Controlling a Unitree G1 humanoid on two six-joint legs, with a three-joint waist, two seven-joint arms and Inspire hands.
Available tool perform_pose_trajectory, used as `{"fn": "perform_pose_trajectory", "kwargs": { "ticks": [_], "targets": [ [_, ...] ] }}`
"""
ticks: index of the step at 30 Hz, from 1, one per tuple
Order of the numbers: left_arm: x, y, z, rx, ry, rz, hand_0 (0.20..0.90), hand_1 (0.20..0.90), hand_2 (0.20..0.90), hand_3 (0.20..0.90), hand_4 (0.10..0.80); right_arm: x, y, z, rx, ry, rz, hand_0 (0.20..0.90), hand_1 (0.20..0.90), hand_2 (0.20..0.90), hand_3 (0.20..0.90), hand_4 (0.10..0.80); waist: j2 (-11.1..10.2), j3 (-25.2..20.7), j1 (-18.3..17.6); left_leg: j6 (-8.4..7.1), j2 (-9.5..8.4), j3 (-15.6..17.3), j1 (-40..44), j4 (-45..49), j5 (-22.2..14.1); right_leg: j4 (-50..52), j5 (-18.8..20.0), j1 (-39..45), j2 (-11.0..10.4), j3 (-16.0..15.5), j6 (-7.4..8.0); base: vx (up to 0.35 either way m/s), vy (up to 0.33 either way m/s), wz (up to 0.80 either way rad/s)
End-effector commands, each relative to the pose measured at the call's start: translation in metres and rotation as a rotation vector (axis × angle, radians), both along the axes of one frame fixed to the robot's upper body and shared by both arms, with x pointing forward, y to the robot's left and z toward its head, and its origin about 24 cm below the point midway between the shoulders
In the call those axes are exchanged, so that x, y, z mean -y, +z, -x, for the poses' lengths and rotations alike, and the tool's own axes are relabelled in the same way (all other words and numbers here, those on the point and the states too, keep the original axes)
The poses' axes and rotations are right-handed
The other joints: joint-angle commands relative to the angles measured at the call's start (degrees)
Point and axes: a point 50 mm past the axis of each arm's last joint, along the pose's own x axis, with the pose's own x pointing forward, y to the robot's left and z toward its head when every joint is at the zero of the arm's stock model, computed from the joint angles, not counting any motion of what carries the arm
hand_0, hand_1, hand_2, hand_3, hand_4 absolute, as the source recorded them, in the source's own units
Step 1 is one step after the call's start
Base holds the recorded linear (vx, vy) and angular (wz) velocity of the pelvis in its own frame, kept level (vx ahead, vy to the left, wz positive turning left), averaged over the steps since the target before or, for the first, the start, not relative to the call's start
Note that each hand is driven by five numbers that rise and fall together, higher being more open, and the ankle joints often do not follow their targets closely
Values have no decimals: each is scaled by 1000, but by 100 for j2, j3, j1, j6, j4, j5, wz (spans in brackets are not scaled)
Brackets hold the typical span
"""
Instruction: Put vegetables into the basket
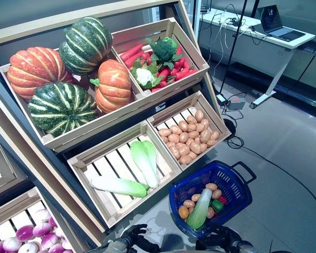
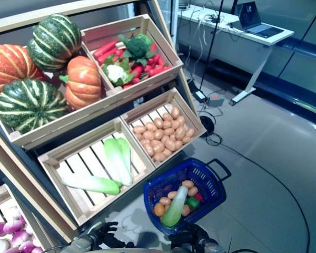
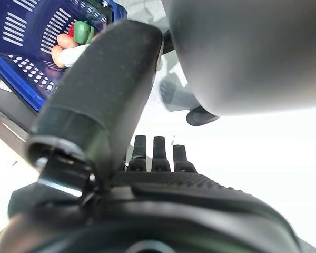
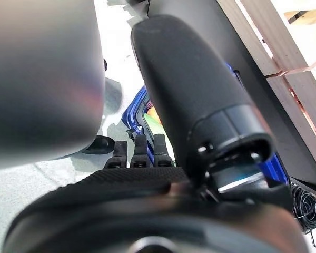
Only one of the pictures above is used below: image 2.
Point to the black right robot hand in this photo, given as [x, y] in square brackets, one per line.
[187, 239]

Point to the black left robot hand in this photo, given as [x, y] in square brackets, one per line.
[106, 237]

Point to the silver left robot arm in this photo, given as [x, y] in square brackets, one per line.
[80, 243]

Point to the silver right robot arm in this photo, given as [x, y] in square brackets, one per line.
[210, 246]

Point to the blue plastic shopping basket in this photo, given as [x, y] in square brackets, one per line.
[205, 195]

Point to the brown potato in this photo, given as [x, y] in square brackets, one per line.
[167, 152]
[181, 120]
[149, 149]
[186, 139]
[180, 133]
[178, 145]
[165, 201]
[170, 144]
[167, 124]
[190, 132]
[157, 146]
[186, 210]
[150, 126]
[172, 195]
[176, 124]
[160, 157]
[192, 191]
[159, 134]
[187, 183]
[158, 122]
[148, 135]
[167, 116]
[139, 129]
[175, 112]
[169, 131]

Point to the green white chinese cabbage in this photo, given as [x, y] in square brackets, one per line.
[125, 153]
[175, 208]
[116, 162]
[90, 183]

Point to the green bell pepper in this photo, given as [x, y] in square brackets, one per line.
[193, 203]

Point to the orange fruit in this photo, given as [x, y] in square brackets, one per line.
[159, 209]

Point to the red bell pepper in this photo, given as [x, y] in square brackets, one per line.
[198, 197]

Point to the wooden cabbage crate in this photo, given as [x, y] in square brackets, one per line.
[79, 163]

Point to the black round stand base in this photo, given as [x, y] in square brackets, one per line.
[206, 126]

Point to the large wooden pumpkin crate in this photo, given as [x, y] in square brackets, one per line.
[68, 121]

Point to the wooden potato crate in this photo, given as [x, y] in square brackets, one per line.
[147, 105]

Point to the grey box with red button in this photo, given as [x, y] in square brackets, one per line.
[216, 100]

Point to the black power adapter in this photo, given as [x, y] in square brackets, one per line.
[201, 95]

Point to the green striped pumpkin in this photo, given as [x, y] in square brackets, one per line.
[29, 105]
[55, 42]

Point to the red carrot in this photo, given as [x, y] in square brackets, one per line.
[137, 70]
[129, 85]
[108, 56]
[153, 47]
[104, 49]
[159, 70]
[154, 59]

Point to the small orange pumpkin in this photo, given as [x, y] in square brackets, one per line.
[83, 81]

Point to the white cauliflower with leaves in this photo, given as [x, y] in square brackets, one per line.
[116, 72]

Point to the green broccoli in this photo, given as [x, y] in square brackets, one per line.
[137, 47]

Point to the large orange striped pumpkin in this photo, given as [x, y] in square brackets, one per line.
[8, 66]

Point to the black stand pole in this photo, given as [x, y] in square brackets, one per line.
[213, 39]

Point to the white office desk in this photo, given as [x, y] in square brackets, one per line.
[226, 39]

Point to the wooden carrot crate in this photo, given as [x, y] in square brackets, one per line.
[158, 31]

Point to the grey open laptop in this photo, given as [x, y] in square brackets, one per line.
[255, 23]

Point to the wooden display rack frame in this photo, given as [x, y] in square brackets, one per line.
[15, 24]

